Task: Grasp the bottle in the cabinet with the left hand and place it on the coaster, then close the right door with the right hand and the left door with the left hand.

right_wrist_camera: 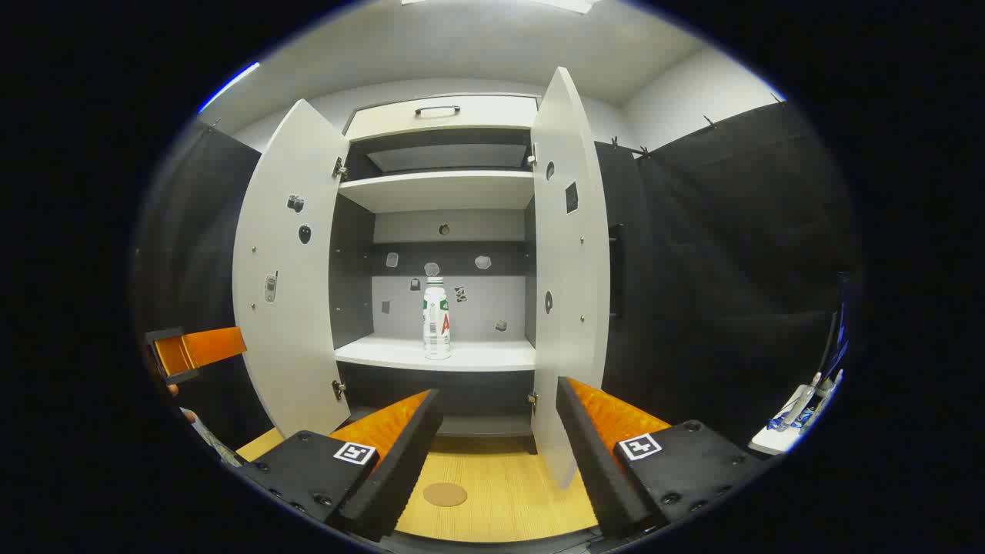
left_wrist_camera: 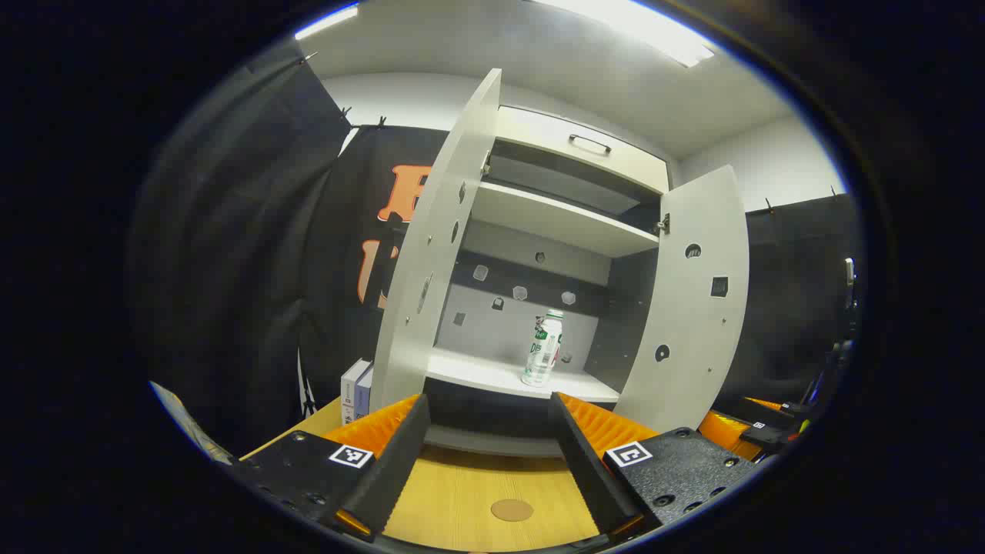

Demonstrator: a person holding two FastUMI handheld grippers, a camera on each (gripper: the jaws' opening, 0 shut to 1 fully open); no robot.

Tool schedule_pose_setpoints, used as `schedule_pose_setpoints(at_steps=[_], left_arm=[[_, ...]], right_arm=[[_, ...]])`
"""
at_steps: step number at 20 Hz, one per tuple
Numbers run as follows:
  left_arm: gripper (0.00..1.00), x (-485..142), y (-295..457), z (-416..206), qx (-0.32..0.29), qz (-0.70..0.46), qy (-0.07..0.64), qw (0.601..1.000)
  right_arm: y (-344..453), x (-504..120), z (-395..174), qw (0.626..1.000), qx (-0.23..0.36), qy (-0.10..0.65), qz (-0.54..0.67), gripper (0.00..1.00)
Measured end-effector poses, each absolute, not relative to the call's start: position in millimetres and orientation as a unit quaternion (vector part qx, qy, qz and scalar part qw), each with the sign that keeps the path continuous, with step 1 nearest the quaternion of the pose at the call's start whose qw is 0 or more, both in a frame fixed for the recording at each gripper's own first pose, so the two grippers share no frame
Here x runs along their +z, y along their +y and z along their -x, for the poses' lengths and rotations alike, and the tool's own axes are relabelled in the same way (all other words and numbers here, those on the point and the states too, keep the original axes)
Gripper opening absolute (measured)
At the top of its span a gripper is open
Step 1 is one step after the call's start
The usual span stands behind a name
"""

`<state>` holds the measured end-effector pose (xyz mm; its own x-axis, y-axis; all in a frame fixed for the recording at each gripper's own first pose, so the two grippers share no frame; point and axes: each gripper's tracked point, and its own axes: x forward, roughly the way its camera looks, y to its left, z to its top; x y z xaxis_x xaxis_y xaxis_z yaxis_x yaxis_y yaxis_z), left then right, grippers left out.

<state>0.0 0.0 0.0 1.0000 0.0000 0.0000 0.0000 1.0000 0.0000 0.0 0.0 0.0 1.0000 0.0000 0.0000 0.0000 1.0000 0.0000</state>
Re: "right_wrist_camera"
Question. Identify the white and grey cabinet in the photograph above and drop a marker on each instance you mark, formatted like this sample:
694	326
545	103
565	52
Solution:
439	189

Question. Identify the white cabinet drawer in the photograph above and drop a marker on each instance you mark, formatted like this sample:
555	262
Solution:
492	113

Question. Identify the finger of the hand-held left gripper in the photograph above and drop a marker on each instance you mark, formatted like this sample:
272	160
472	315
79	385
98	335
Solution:
204	348

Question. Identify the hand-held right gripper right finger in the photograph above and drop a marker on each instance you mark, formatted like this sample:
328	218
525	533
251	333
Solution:
596	462

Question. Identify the round brown coaster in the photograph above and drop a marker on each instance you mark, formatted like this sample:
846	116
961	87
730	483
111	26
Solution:
445	495

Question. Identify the black backdrop cloth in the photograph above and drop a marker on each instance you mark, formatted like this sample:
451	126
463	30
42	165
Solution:
731	269
192	254

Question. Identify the white cabinet door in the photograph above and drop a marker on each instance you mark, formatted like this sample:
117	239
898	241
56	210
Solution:
288	331
565	254

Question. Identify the white plastic bottle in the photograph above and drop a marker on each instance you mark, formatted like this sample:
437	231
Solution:
436	338

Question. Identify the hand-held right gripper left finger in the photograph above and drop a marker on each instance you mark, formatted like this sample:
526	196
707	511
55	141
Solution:
400	462

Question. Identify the white side table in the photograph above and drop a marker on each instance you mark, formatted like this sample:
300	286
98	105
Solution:
777	438

